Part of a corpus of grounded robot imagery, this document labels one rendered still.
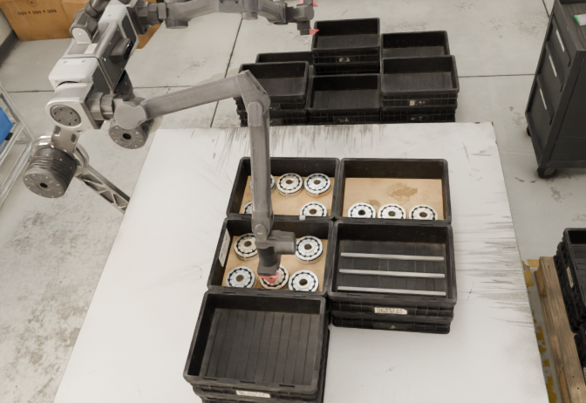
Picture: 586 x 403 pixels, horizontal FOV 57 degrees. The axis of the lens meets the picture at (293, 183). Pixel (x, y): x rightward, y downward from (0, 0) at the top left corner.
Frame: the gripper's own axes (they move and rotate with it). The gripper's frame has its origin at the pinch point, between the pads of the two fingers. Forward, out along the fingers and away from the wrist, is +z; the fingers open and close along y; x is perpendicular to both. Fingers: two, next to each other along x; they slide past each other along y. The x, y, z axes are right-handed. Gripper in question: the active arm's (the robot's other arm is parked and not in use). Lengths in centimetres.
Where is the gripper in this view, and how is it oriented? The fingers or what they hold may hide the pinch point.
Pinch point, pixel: (272, 275)
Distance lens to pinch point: 186.7
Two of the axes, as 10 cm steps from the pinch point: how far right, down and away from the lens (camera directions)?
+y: 1.4, -7.5, 6.5
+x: -9.8, -0.2, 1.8
